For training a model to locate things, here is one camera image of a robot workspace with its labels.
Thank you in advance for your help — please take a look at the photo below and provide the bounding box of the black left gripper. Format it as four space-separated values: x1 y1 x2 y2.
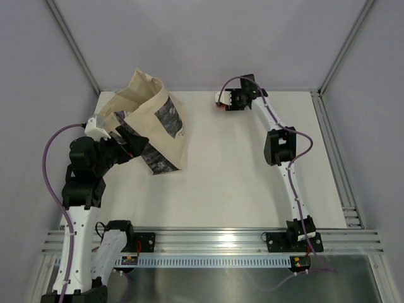
93 126 148 176

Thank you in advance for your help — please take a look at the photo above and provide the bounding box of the beige canvas tote bag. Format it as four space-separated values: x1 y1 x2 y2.
98 69 187 175

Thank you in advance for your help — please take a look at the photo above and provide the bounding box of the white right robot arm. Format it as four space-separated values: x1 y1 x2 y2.
216 74 317 254

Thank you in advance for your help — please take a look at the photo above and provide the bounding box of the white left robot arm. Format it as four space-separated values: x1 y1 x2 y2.
41 126 149 302

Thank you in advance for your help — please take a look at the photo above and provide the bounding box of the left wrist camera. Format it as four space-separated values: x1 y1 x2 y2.
85 114 111 141

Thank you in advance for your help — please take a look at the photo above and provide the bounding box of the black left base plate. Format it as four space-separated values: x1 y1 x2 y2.
122 232 156 253

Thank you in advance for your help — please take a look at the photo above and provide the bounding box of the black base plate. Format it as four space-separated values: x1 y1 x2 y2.
265 232 324 253
122 232 156 253

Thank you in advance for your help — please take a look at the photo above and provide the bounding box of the white slotted cable duct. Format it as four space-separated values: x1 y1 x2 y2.
55 254 294 268

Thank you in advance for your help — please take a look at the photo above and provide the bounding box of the aluminium mounting rail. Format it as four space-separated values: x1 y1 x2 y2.
40 225 384 253

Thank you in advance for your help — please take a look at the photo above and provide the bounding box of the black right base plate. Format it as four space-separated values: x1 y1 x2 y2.
265 232 324 253

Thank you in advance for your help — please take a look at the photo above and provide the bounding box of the left aluminium frame post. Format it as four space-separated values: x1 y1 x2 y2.
44 0 101 96

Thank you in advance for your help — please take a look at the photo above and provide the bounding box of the aluminium frame post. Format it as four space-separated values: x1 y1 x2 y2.
318 0 377 96
44 0 101 96

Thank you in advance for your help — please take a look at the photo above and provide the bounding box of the right aluminium frame post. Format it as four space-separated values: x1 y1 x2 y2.
318 0 377 96

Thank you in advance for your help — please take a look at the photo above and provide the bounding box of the right side aluminium rail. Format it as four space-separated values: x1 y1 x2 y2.
310 91 365 229

